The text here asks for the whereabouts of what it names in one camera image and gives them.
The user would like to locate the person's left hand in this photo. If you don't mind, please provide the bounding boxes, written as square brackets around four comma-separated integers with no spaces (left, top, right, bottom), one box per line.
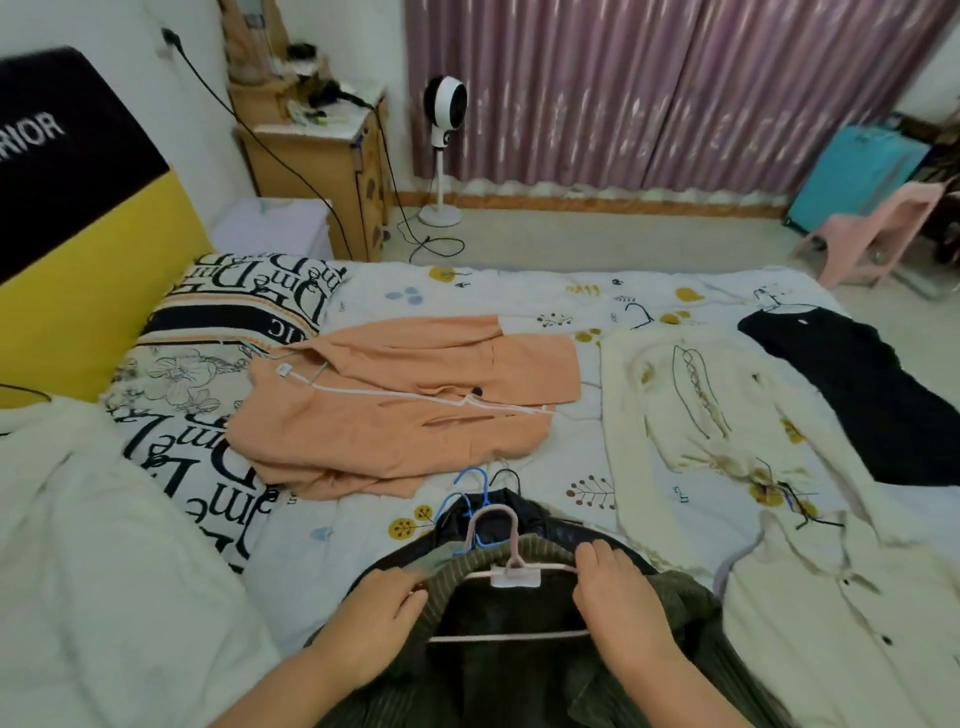
[307,567,430,691]

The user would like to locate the person's right hand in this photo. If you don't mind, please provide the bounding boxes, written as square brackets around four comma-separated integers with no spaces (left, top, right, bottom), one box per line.
[572,539,688,680]

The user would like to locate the dark green striped shirt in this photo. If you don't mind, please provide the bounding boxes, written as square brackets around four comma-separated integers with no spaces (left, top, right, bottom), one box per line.
[307,533,789,728]

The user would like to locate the sage green shirt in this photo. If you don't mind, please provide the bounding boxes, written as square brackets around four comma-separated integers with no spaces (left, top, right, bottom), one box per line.
[408,547,466,575]

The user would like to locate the black leather jacket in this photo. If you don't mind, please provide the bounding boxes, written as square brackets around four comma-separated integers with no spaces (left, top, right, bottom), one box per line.
[352,487,661,594]

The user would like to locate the pink hanger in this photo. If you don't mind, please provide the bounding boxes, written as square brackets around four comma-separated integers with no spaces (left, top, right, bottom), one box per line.
[427,503,594,644]

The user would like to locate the cream lace-up knit sweater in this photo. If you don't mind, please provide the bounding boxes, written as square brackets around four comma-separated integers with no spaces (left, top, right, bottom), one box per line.
[599,322,931,579]

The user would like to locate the pale yellow polo shirt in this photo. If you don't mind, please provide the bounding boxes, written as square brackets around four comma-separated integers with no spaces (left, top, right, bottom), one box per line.
[719,509,960,728]

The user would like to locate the peach blazer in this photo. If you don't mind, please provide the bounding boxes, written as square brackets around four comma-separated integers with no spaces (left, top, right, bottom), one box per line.
[224,314,583,502]

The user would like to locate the cream padded jacket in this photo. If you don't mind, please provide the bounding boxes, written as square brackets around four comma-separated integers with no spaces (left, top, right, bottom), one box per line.
[0,397,283,728]

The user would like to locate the teal hanger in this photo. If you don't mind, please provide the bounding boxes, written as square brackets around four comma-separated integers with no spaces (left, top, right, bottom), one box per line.
[251,352,335,384]

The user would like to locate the black t-shirt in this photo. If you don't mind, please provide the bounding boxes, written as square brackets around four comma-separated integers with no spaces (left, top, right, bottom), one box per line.
[738,307,960,489]

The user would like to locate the black white printed pillow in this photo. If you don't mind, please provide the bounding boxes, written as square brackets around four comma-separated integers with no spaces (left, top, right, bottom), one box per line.
[119,408,286,575]
[104,251,348,421]

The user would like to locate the white nightstand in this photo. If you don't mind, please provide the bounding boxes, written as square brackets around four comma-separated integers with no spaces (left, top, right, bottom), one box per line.
[209,198,335,260]

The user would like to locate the yellow black bed headboard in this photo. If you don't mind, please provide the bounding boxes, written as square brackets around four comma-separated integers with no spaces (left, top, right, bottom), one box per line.
[0,46,215,410]

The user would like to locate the pink plastic chair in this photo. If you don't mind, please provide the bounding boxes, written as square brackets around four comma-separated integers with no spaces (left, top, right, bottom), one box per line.
[794,179,948,290]

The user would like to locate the wooden cabinet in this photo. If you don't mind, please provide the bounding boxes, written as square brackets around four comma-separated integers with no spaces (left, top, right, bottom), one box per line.
[224,74,391,262]

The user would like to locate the teal box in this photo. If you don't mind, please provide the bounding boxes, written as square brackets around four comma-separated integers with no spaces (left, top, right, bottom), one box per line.
[783,123,931,234]

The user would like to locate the purple curtain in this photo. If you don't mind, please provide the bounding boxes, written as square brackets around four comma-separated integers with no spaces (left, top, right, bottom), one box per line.
[404,0,960,219]

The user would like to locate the white standing fan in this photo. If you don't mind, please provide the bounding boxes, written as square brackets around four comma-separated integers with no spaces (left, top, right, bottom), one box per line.
[416,74,470,229]

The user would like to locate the black hair dryer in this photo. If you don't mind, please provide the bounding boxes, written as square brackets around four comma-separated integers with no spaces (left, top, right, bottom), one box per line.
[311,82,374,112]

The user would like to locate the wooden framed mirror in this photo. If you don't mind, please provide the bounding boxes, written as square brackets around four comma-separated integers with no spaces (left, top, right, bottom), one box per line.
[217,0,290,84]

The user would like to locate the black power cable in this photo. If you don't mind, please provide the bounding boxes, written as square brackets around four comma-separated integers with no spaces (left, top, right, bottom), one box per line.
[168,37,468,265]

